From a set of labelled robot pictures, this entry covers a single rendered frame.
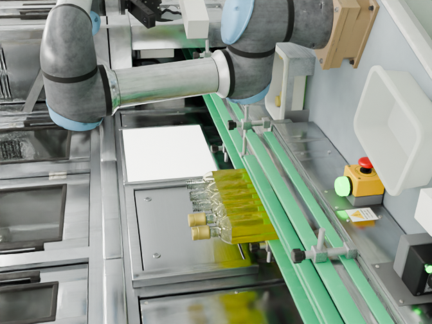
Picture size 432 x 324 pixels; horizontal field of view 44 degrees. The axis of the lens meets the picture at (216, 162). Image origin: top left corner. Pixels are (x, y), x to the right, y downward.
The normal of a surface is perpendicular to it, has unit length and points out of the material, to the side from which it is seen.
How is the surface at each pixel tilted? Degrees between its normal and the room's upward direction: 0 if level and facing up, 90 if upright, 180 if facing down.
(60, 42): 78
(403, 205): 0
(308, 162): 90
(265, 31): 90
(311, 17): 71
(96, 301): 90
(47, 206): 90
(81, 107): 100
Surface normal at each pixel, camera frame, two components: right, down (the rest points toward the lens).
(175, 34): 0.19, 0.49
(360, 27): 0.18, 0.76
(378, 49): -0.98, 0.07
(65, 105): -0.07, 0.62
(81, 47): 0.67, -0.07
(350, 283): 0.02, -0.87
